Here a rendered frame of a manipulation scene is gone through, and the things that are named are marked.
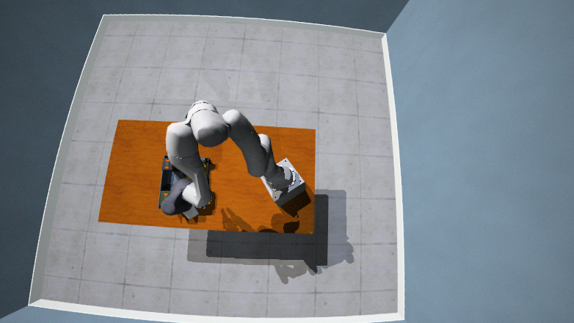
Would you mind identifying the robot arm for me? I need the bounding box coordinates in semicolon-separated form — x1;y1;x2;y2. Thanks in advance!
161;101;296;219

